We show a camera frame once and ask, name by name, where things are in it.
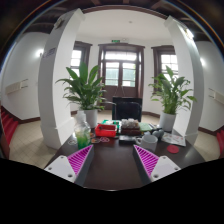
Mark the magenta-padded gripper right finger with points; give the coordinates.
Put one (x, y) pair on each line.
(165, 166)

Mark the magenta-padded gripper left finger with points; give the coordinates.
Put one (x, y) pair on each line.
(58, 166)

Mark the clear bottle with green label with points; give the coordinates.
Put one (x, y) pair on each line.
(82, 136)

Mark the flat round red coaster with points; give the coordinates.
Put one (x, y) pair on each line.
(173, 149)

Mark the green cloth pad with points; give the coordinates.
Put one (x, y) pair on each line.
(145, 126)

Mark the leafy plant in white pot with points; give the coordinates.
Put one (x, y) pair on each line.
(166, 121)
(90, 116)

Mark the colourful round sticker sheet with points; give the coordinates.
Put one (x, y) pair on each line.
(100, 140)

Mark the dark brown box with packets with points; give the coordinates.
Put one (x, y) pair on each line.
(130, 129)

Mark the red plastic box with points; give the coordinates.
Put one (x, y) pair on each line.
(106, 130)

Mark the red carpeted staircase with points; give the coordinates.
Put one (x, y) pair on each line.
(9, 126)
(220, 143)

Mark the green package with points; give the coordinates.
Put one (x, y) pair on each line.
(115, 122)

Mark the dark wooden double door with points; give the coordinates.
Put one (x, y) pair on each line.
(120, 90)

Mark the dark framed window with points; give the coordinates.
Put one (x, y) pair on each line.
(168, 61)
(76, 60)

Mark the green exit sign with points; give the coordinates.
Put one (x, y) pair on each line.
(115, 41)

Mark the white wall radiator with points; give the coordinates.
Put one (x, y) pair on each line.
(218, 97)
(15, 86)

